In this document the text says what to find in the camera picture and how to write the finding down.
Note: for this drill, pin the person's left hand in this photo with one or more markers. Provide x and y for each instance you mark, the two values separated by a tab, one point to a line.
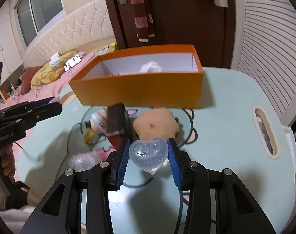
6	160

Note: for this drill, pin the cream tufted headboard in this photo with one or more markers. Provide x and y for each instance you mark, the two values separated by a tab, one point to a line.
77	26

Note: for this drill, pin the window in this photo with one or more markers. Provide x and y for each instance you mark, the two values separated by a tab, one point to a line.
43	7

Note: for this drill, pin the orange cardboard box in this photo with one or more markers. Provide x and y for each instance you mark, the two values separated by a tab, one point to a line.
138	90

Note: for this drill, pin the white wardrobe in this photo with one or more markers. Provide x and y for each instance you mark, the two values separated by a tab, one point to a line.
1	46

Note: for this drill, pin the maroon pillow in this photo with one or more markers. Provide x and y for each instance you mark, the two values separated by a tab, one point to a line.
30	75

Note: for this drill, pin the white power strip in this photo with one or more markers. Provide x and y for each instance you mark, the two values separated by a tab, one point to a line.
72	63

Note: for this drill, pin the mint cartoon-print desktop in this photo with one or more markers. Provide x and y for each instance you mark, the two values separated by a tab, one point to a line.
235	97

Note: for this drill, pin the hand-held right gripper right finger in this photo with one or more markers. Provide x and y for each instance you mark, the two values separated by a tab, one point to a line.
174	162

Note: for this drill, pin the white ribbed shutter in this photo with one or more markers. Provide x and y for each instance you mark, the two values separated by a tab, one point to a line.
267	41

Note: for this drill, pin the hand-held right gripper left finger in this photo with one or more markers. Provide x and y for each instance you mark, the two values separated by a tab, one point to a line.
121	167

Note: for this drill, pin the clear heart-shaped case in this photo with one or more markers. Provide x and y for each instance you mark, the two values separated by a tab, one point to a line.
148	156

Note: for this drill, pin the clear plastic wrap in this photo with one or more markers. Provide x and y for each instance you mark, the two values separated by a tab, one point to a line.
82	160

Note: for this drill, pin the maroon pink striped scarf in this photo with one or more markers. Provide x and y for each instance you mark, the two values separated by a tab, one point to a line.
140	17

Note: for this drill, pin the brown wooden door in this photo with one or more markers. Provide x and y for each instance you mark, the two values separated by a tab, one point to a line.
177	22

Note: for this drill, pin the dark brown block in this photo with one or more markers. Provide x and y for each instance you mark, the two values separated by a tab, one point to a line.
116	119

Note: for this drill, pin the tan plush toy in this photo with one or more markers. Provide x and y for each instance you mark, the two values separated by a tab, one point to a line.
155	124

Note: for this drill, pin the white tissue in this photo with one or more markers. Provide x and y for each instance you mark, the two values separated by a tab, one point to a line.
150	67

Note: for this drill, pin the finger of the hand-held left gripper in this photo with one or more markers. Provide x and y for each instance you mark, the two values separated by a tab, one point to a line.
38	102
48	112

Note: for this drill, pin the pink bed sheet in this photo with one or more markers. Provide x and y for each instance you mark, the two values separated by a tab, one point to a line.
52	86

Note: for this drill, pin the person's cream-clothed leg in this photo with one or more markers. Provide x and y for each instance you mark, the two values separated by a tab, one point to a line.
13	219

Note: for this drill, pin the yellow blanket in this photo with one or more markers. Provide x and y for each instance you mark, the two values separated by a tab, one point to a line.
45	74

